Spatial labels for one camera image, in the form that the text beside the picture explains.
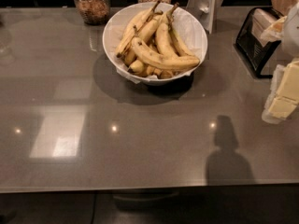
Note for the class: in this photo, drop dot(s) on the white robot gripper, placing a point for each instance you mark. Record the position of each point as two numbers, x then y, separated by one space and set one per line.
291 34

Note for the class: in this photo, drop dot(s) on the small lower yellow banana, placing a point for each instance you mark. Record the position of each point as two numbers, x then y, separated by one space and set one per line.
140 69

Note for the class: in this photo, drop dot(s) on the white paper bowl liner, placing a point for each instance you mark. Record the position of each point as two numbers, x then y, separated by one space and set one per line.
190 22

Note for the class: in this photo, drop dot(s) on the black wire napkin holder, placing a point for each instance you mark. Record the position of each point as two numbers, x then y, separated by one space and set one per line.
255 51

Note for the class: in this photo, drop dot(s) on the white round bowl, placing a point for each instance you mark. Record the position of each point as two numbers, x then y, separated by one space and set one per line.
193 31

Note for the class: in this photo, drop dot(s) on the middle yellow banana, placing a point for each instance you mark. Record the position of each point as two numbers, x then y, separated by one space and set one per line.
145 34

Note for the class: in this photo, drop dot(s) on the right upright yellow banana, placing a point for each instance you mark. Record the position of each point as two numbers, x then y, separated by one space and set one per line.
162 36

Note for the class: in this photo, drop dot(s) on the thin right yellow banana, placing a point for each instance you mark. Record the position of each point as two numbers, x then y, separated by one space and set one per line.
178 43

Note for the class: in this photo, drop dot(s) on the front curved yellow banana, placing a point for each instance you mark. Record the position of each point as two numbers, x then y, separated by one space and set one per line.
146 55

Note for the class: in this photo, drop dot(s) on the left long yellow banana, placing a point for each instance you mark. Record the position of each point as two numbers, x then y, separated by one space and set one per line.
134 25

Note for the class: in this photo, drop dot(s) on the left glass jar with nuts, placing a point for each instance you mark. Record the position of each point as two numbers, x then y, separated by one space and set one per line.
93 12

